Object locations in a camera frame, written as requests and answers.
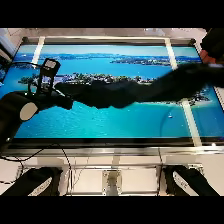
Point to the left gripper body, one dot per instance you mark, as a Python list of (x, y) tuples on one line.
[(60, 100)]

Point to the black pants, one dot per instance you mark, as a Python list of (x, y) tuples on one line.
[(133, 91)]

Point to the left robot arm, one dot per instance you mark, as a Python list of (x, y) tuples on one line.
[(10, 110)]

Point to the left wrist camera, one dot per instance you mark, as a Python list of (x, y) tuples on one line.
[(49, 71)]

